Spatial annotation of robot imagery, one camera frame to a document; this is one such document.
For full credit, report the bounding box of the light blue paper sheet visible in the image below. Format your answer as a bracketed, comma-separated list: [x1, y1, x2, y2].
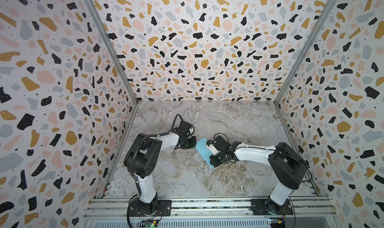
[196, 137, 214, 168]

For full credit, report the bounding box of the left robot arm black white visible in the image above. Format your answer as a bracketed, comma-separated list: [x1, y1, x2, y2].
[124, 121, 197, 214]

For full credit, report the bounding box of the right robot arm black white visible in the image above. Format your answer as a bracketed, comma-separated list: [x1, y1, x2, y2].
[206, 135, 309, 215]

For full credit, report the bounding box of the left green circuit board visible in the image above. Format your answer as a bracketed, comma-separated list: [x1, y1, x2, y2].
[138, 219, 159, 228]

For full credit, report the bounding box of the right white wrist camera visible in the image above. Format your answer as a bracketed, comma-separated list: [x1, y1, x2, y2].
[206, 140, 219, 155]

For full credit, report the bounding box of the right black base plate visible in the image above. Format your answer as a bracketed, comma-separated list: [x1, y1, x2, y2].
[251, 198, 294, 216]

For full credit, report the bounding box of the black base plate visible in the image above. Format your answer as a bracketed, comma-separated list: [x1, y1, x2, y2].
[251, 198, 294, 216]
[128, 200, 172, 217]

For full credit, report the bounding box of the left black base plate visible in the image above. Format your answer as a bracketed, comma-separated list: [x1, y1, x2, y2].
[128, 200, 172, 217]

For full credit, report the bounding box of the right circuit board with wires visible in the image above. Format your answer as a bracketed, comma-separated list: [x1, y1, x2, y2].
[269, 218, 286, 228]

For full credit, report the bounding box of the aluminium front rail frame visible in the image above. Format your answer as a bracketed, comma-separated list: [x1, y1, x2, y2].
[82, 197, 342, 228]

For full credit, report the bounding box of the left aluminium corner post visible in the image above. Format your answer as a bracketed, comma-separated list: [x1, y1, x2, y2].
[76, 0, 139, 105]

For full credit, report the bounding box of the aluminium corner post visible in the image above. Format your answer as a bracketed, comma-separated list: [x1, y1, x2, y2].
[274, 0, 344, 105]
[76, 0, 139, 105]

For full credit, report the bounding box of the right aluminium corner post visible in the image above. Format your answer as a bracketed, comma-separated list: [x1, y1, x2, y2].
[274, 0, 344, 105]

